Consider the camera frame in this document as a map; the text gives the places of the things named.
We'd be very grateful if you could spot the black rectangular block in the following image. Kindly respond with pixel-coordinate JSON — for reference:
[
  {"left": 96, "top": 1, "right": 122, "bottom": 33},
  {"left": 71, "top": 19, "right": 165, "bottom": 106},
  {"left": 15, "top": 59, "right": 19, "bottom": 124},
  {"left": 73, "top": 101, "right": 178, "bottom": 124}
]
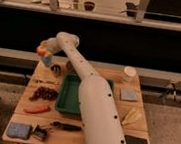
[{"left": 125, "top": 135, "right": 148, "bottom": 144}]

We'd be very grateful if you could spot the yellow corn cob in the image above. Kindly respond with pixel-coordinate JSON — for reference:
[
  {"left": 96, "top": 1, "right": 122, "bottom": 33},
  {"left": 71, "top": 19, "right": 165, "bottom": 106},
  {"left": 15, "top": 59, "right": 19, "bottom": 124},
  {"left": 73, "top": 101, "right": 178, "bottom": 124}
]
[{"left": 121, "top": 108, "right": 142, "bottom": 126}]

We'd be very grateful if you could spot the grey blue cloth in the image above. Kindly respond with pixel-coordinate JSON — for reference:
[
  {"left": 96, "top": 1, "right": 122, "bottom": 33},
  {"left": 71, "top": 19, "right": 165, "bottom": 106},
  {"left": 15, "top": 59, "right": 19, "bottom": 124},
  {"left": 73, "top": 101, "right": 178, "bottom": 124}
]
[{"left": 120, "top": 87, "right": 138, "bottom": 102}]

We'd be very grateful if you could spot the bunch of dark grapes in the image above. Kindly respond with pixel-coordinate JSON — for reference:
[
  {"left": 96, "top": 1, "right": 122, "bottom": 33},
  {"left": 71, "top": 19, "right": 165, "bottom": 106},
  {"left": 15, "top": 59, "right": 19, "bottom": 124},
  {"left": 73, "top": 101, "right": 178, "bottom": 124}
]
[{"left": 29, "top": 86, "right": 59, "bottom": 101}]

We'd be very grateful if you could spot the small green background cup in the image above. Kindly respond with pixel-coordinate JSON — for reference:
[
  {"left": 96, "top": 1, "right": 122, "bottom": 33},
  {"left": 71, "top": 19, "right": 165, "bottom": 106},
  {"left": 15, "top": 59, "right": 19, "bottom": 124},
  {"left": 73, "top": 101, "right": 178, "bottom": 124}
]
[{"left": 72, "top": 0, "right": 79, "bottom": 10}]

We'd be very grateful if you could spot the orange carrot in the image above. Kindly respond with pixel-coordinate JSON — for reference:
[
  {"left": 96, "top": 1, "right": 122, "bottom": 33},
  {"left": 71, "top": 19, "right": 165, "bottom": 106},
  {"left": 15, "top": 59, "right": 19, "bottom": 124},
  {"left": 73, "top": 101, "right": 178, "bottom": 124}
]
[{"left": 23, "top": 105, "right": 51, "bottom": 114}]

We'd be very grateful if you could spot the white paper cup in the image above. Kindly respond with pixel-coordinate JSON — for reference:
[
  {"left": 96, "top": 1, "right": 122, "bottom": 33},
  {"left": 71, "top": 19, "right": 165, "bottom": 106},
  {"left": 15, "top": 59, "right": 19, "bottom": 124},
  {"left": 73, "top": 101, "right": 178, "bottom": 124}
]
[{"left": 123, "top": 66, "right": 137, "bottom": 82}]

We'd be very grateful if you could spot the dark red background bowl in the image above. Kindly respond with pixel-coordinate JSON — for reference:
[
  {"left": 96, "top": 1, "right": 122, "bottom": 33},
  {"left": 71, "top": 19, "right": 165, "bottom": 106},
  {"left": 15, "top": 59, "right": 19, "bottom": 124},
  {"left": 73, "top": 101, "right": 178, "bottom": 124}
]
[{"left": 83, "top": 1, "right": 95, "bottom": 11}]

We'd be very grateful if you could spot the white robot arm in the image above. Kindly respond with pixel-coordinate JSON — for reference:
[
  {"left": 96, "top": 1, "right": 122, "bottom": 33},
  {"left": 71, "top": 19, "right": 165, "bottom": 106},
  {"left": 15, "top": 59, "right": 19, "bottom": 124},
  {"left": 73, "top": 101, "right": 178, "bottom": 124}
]
[{"left": 37, "top": 32, "right": 126, "bottom": 144}]

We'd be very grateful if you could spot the thin metal utensil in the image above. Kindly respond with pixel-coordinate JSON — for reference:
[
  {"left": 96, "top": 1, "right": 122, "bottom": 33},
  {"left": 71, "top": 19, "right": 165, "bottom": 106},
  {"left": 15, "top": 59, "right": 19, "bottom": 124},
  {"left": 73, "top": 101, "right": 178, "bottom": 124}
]
[{"left": 34, "top": 79, "right": 60, "bottom": 85}]

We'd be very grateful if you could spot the black handled peeler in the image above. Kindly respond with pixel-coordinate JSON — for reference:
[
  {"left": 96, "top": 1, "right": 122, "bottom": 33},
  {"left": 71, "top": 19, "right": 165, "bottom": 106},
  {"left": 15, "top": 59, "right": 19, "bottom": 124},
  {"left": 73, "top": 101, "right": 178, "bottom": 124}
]
[{"left": 41, "top": 121, "right": 82, "bottom": 132}]

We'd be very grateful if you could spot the black binder clip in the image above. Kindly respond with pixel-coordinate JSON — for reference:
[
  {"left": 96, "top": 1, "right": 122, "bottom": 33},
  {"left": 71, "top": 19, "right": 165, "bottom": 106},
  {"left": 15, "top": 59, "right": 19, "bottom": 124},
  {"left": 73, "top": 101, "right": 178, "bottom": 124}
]
[{"left": 32, "top": 125, "right": 48, "bottom": 141}]

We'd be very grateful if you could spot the blue sponge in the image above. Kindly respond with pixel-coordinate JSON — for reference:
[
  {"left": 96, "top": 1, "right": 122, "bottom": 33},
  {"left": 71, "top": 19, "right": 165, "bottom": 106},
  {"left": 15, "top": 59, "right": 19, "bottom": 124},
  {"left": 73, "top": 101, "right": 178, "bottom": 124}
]
[{"left": 6, "top": 122, "right": 33, "bottom": 140}]

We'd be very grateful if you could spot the green plastic tray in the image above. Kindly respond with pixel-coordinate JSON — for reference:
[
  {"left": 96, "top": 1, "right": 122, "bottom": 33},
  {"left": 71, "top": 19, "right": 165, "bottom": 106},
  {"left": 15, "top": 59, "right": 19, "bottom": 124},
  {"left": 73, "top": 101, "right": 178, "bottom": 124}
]
[{"left": 55, "top": 74, "right": 114, "bottom": 117}]

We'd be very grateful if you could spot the purple bowl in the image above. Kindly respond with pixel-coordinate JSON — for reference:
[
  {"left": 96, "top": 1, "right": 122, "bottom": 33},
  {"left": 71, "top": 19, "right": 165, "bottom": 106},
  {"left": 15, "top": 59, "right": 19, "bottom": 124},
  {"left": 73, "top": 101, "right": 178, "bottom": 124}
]
[{"left": 66, "top": 61, "right": 75, "bottom": 73}]

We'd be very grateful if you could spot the red yellow apple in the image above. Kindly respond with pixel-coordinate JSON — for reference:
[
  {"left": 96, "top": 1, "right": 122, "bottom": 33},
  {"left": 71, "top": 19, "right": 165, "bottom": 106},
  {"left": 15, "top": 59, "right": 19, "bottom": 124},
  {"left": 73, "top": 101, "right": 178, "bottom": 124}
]
[{"left": 36, "top": 46, "right": 46, "bottom": 57}]

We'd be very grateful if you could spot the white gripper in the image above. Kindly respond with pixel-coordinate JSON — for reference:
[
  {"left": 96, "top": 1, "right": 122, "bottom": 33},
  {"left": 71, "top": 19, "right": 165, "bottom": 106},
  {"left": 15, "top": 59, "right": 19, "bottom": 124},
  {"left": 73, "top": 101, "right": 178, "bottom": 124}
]
[{"left": 39, "top": 38, "right": 61, "bottom": 56}]

